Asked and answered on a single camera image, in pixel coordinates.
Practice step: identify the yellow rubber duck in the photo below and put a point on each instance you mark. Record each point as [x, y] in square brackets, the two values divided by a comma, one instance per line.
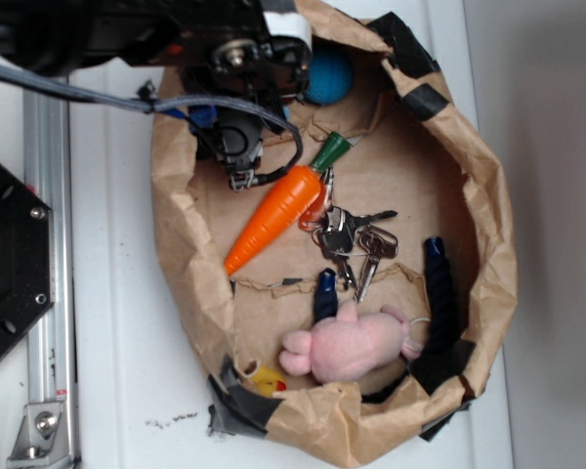
[263, 380]

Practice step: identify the orange plastic toy carrot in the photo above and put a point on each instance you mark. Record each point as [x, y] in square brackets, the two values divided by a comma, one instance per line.
[286, 201]

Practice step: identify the brown paper bag bin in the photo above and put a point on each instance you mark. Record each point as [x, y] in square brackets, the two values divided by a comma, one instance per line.
[417, 154]

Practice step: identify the bunch of silver keys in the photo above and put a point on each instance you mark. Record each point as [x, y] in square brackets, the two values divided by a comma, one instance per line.
[334, 229]

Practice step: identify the blue sponge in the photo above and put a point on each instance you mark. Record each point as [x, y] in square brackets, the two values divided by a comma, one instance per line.
[203, 117]

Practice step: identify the pink plush pig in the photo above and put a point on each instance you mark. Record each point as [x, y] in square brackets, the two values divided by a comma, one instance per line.
[347, 346]

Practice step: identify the blue foam ball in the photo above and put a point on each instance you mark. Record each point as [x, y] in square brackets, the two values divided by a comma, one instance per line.
[331, 76]

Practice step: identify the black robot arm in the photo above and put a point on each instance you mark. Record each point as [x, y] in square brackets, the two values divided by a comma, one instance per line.
[42, 41]

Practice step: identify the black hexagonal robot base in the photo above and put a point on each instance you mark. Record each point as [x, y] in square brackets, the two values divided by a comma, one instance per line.
[25, 260]

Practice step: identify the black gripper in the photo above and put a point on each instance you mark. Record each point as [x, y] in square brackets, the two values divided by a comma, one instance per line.
[260, 51]

